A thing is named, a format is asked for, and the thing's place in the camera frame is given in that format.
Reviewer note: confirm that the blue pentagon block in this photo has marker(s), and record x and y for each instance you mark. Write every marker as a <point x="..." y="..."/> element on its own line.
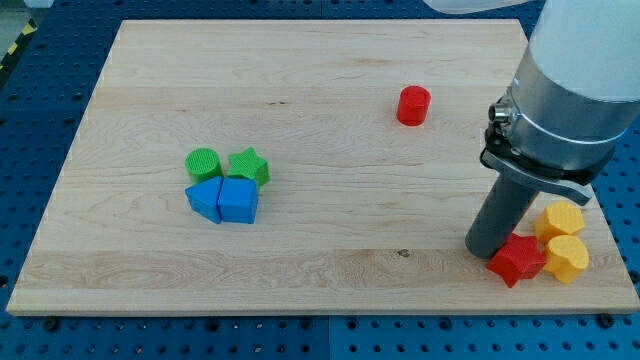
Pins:
<point x="238" y="200"/>

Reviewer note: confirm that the yellow heart block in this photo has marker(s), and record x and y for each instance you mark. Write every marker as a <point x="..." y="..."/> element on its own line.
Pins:
<point x="566" y="258"/>

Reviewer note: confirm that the blue triangle block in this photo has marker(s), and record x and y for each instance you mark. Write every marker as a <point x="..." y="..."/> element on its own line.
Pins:
<point x="203" y="198"/>

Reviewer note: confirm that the red star block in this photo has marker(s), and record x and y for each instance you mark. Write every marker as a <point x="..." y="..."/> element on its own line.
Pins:
<point x="519" y="258"/>

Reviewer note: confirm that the green star block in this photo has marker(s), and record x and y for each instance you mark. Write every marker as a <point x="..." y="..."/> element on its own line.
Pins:
<point x="249" y="165"/>

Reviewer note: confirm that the yellow hexagon block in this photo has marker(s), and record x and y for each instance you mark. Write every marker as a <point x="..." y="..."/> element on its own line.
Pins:
<point x="560" y="218"/>

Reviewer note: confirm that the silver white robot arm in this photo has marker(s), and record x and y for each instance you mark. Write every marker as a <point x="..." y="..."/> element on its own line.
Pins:
<point x="573" y="96"/>

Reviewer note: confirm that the light wooden board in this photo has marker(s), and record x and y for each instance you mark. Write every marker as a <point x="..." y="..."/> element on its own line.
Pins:
<point x="362" y="214"/>

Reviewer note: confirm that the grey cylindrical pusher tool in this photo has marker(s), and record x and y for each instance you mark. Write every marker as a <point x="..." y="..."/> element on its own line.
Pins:
<point x="502" y="210"/>

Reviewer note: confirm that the green cylinder block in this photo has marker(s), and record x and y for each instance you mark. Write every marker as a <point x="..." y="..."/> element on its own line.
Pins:
<point x="203" y="164"/>

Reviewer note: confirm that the red cylinder block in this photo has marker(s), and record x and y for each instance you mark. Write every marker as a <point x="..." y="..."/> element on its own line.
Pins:
<point x="413" y="105"/>

